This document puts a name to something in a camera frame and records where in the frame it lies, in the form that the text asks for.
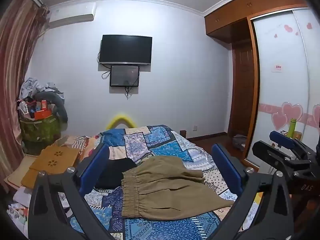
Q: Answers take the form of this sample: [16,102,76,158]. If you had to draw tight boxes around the white air conditioner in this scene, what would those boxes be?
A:
[47,2,97,29]

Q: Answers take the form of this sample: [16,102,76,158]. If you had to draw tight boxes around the wall television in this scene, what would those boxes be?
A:
[99,34,153,66]

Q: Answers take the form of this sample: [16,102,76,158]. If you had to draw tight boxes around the blue patchwork blanket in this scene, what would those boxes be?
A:
[67,124,260,240]

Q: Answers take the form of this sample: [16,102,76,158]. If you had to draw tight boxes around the khaki pants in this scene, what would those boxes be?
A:
[121,155,237,222]

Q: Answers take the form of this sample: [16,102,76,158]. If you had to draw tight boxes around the green bottle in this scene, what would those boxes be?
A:
[286,118,298,138]

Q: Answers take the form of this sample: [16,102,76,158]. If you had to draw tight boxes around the orange box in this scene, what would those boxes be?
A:
[34,110,54,120]

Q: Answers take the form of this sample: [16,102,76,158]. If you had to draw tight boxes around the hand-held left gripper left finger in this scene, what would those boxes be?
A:
[27,144,118,240]

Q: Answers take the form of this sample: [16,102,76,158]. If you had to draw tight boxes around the green laundry basket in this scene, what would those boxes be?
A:
[19,114,62,155]

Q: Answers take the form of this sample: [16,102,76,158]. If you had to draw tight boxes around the striped pink bedsheet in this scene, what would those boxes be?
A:
[59,135,100,155]

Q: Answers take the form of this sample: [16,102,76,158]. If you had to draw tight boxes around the pink striped curtain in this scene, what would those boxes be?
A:
[0,0,50,193]

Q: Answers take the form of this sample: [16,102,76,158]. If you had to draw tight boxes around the wooden room door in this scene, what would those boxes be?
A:
[231,42,258,135]

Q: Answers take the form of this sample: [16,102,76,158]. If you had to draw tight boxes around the orange blanket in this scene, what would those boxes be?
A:
[250,191,264,205]

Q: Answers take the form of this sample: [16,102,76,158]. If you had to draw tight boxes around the pile of grey clothes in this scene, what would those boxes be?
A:
[35,91,68,124]

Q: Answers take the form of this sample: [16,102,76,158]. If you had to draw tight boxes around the grey cloth on floor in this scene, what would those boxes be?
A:
[232,134,248,152]

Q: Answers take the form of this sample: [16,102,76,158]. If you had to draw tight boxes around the white heart-print sliding door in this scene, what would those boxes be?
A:
[244,10,312,165]
[292,7,320,140]

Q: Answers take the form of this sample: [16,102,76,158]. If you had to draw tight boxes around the clutter of papers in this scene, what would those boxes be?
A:
[6,185,73,230]

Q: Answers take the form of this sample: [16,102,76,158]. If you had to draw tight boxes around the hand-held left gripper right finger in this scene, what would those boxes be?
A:
[212,144,294,240]

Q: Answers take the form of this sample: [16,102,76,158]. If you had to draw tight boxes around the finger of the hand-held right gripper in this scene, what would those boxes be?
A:
[252,141,312,167]
[269,131,304,155]

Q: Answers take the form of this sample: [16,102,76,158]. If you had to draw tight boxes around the black cloth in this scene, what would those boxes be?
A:
[80,155,138,189]

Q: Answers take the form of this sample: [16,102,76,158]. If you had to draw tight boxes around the small wall monitor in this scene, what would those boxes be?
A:
[109,65,140,87]

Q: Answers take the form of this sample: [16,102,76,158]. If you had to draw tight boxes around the wooden lap table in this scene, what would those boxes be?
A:
[21,146,80,189]

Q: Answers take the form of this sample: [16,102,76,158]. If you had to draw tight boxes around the wooden wardrobe sliding doors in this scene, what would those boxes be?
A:
[204,0,315,160]

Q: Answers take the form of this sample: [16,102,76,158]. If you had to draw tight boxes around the yellow curved cushion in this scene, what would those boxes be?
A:
[106,114,137,130]

